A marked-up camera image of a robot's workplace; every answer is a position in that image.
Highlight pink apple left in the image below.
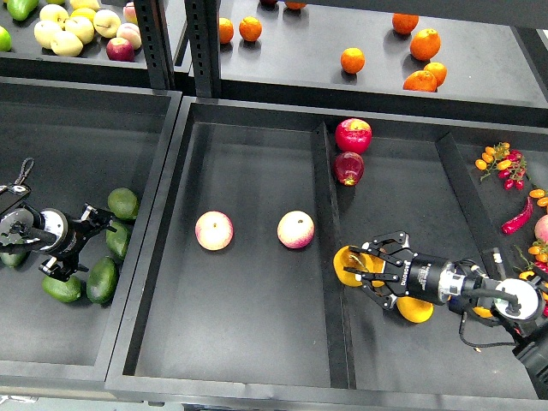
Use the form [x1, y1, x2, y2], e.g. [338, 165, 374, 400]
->
[194, 211, 234, 251]

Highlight orange on shelf front right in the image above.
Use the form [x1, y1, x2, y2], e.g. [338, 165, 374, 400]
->
[402, 70, 438, 92]

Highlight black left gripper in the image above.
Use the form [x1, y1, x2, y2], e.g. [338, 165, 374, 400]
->
[39, 203, 116, 282]

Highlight bright red apple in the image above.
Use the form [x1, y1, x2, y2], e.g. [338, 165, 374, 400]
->
[335, 118, 372, 154]

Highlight pink peach at right edge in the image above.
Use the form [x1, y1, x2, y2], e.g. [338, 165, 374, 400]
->
[534, 215, 548, 242]

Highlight pink apple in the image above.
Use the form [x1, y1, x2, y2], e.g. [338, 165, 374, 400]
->
[194, 211, 234, 251]
[277, 210, 314, 249]

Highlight green lime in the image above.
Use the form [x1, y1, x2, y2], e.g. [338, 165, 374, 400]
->
[0, 27, 12, 52]

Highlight black upper left shelf tray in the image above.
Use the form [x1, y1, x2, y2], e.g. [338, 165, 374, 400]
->
[0, 0, 189, 89]

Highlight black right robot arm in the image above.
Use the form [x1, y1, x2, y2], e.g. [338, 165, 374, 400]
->
[332, 231, 547, 398]

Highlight orange cherry tomatoes pair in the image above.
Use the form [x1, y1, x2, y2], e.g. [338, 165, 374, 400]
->
[528, 188, 548, 207]

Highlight black upper right shelf tray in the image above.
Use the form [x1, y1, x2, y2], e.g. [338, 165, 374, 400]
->
[218, 1, 547, 128]

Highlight black shelf post left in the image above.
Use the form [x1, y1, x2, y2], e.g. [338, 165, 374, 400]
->
[134, 0, 175, 90]

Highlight green avocado bottom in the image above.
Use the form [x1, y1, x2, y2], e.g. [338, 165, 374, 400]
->
[86, 256, 118, 304]

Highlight black shelf post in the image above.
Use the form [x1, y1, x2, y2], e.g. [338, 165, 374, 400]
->
[134, 0, 175, 90]
[185, 0, 221, 98]

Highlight cherry tomato bunch lower right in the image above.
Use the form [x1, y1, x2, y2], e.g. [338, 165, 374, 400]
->
[514, 240, 547, 318]

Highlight black shelf post right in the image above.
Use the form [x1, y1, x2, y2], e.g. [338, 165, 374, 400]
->
[185, 0, 221, 98]

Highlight pale yellow pear left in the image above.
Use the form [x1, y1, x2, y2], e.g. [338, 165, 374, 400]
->
[33, 21, 63, 50]

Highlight black shelf tray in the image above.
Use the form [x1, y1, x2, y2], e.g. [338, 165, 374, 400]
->
[218, 1, 547, 128]
[0, 0, 189, 89]

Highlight orange on shelf lower right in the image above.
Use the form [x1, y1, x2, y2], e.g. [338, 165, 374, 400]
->
[424, 62, 448, 87]

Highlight pink peach on shelf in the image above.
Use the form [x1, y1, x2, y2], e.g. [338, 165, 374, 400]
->
[116, 22, 142, 51]

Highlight dark red apple on shelf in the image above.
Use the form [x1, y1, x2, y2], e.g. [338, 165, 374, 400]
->
[106, 37, 134, 63]

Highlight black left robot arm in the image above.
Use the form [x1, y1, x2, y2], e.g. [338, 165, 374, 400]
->
[1, 158, 116, 282]

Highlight green avocado top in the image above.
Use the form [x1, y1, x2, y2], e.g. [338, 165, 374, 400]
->
[107, 188, 140, 221]

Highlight pale yellow pear centre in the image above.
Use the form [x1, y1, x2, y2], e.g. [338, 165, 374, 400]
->
[64, 16, 95, 45]

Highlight black centre tray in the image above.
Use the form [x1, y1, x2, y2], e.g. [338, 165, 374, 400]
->
[105, 98, 547, 410]

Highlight orange and red cherry tomatoes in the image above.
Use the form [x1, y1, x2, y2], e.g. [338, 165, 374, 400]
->
[474, 142, 527, 190]

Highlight orange on shelf middle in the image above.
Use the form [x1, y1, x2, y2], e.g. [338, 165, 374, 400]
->
[340, 47, 366, 74]

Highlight red chili pepper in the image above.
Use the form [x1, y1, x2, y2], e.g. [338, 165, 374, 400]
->
[501, 197, 533, 235]

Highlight green avocado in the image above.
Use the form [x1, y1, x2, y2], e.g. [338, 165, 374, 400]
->
[0, 253, 28, 268]
[107, 188, 140, 221]
[105, 221, 131, 260]
[42, 276, 82, 303]
[86, 256, 118, 304]

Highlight pale yellow pear front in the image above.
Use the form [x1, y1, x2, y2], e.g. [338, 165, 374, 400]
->
[51, 31, 84, 57]

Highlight yellow lemon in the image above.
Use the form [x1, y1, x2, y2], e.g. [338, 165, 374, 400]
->
[70, 8, 96, 22]

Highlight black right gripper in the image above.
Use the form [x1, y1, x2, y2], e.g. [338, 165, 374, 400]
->
[346, 231, 456, 309]

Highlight pink apple right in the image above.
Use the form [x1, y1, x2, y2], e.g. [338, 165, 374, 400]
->
[277, 210, 314, 249]

